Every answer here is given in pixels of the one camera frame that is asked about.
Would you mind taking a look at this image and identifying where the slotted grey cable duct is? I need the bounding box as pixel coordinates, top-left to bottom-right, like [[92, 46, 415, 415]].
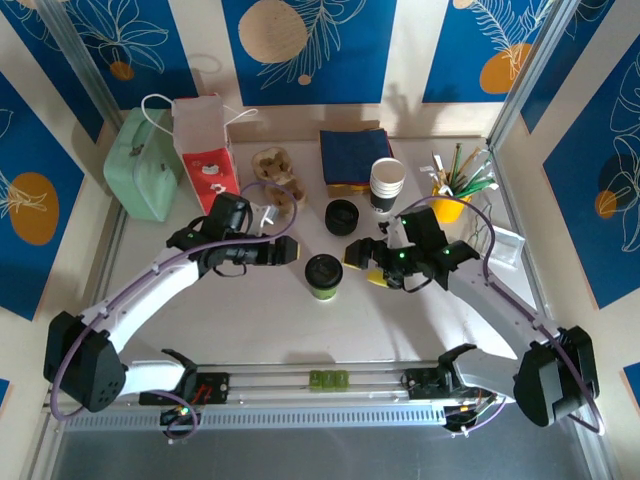
[[62, 405, 451, 432]]

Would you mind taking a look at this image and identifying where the yellow holder cup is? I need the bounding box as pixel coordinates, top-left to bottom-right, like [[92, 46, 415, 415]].
[[432, 182, 473, 225]]

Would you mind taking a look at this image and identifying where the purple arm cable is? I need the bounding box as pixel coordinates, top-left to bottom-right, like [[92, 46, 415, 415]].
[[52, 182, 300, 444], [397, 195, 607, 437]]

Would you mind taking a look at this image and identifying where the green paper straw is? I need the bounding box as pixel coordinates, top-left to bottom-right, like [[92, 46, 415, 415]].
[[457, 179, 500, 197], [451, 143, 464, 194]]

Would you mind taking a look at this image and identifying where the stack of paper cups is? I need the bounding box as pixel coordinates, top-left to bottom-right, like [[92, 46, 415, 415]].
[[369, 157, 407, 218]]

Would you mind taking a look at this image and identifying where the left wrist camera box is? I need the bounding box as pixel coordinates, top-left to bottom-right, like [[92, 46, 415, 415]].
[[249, 201, 279, 237]]

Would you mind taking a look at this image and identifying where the mint green carry case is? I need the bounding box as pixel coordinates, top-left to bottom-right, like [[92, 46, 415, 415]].
[[103, 107, 184, 223]]

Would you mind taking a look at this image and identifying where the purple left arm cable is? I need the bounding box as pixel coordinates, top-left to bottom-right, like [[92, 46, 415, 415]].
[[52, 182, 300, 444]]

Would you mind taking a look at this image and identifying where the colourful paper napkin stack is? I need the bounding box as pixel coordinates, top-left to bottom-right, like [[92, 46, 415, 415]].
[[318, 128, 394, 187]]

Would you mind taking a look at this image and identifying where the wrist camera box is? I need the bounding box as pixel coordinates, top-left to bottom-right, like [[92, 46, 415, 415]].
[[379, 215, 407, 247], [249, 201, 279, 237]]

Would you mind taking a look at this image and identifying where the green coffee cup black lid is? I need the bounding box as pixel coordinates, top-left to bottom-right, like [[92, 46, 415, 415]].
[[304, 253, 346, 303]]

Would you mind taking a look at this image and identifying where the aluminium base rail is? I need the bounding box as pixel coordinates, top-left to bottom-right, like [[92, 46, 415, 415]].
[[42, 358, 594, 416]]

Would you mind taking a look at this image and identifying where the wooden stirrer in white wrapper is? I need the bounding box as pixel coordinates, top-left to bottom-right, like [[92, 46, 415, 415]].
[[430, 152, 450, 189], [419, 166, 446, 194]]

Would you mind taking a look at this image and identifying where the grey metal sheet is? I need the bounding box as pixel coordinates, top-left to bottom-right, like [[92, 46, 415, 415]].
[[49, 428, 609, 480]]

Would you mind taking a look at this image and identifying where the red and white paper bag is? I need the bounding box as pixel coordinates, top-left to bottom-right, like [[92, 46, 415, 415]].
[[141, 93, 259, 217]]

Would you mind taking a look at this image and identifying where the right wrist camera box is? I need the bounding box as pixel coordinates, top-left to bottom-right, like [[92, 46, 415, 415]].
[[379, 215, 407, 247]]

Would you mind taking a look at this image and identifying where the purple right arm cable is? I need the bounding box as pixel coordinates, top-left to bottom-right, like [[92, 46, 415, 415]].
[[397, 195, 607, 437]]

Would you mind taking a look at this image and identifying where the stack of pulp cup carriers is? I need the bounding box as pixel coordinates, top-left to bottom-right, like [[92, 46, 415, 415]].
[[251, 146, 307, 218]]

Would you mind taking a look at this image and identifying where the stack of black cup lids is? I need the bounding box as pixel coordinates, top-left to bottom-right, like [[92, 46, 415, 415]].
[[324, 198, 363, 236]]

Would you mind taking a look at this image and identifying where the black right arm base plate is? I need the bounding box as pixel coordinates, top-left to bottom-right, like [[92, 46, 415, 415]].
[[403, 368, 501, 402]]

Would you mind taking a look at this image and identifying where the aluminium frame post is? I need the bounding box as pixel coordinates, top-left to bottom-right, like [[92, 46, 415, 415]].
[[487, 0, 577, 151], [37, 0, 126, 132]]

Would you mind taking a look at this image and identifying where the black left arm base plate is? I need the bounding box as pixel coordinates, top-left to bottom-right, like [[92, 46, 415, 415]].
[[138, 372, 232, 407]]

